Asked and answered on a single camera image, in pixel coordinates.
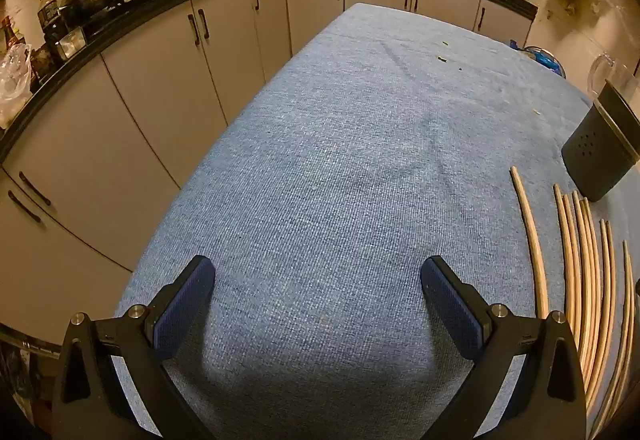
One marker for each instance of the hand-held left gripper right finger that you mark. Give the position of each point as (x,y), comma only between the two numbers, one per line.
(450,310)

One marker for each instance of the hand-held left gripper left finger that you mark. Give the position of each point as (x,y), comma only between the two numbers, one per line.
(185,310)

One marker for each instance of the bunch of wooden chopsticks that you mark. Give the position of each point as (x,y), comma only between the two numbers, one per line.
(587,295)

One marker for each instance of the dark grey perforated chopstick holder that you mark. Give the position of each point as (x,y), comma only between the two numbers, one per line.
(600,144)

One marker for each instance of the blue tablecloth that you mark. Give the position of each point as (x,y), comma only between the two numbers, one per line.
(350,169)

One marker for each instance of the beige lower kitchen cabinets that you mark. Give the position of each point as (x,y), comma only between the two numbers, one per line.
(165,84)

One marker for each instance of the blue plastic bag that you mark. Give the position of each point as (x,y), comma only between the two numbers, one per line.
(542,57)

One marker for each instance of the clear crumpled plastic bag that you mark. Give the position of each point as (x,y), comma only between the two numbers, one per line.
(15,84)

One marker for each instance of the metal tin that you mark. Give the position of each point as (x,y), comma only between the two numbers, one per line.
(70,44)

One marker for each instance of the clear glass mug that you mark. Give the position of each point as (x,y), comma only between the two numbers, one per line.
(617,69)

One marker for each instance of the dark sauce bottle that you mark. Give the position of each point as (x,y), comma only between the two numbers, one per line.
(9,37)

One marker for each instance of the cooking oil bottle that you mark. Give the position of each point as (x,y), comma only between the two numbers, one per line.
(49,12)

